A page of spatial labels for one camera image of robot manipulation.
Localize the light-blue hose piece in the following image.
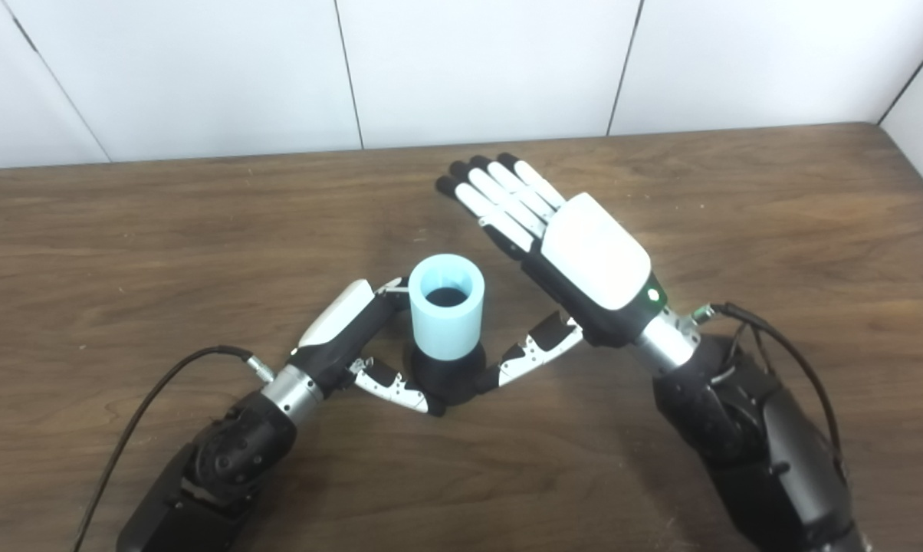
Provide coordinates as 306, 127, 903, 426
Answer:
408, 254, 486, 362

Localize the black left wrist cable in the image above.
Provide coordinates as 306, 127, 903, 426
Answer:
72, 346, 276, 552

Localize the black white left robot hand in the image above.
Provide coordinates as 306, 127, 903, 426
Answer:
287, 277, 445, 417

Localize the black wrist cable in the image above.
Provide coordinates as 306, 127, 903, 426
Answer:
72, 346, 276, 552
690, 301, 846, 472

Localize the black flared nozzle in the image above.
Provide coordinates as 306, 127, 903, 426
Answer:
402, 341, 497, 407

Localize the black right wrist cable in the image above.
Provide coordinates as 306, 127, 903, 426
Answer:
690, 301, 846, 472

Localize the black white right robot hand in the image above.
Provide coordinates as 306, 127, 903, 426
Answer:
435, 153, 669, 396

